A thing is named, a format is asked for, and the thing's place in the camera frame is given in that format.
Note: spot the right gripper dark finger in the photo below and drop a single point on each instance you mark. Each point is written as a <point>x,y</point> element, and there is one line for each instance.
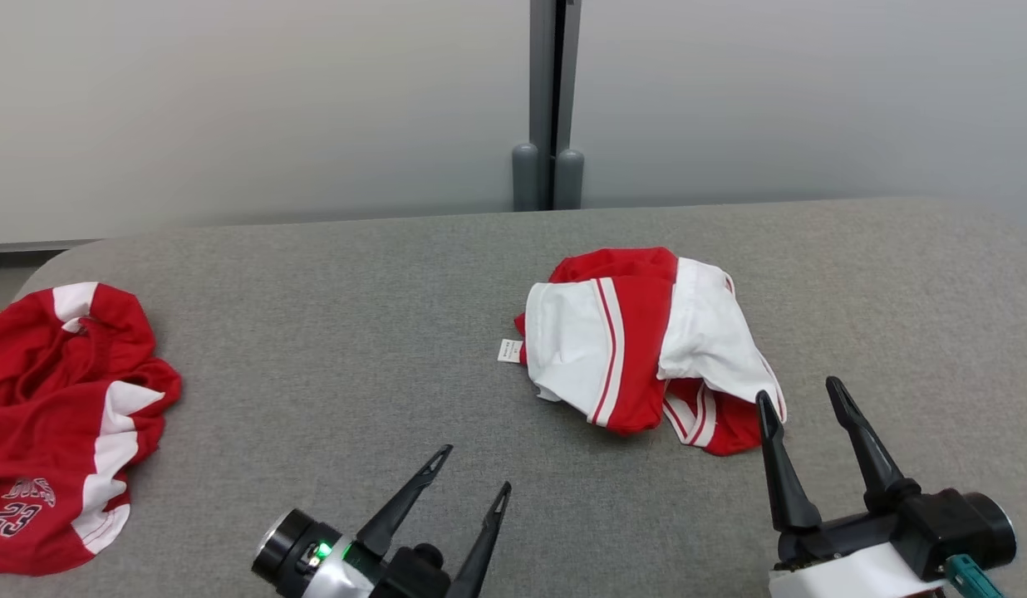
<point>788,486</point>
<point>871,461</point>

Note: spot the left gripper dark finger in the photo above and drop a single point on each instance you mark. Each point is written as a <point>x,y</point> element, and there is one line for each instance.
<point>401,507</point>
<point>484,548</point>

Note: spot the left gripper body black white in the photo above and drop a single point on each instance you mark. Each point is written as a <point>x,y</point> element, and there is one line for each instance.
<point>314,561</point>

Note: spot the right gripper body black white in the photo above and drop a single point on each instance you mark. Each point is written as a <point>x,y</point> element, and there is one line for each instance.
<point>937,523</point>

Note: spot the red and white shorts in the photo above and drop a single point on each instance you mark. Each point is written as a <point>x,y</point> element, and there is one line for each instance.
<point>638,332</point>

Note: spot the teal connector on right gripper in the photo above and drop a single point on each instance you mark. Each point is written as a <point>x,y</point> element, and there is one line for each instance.
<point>970,577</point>

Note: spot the red jersey with number 23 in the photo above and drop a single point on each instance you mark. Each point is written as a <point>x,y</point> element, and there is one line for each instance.
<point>40,399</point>

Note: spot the grey partition post with feet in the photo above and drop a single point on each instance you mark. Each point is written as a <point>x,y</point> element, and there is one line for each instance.
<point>542,83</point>

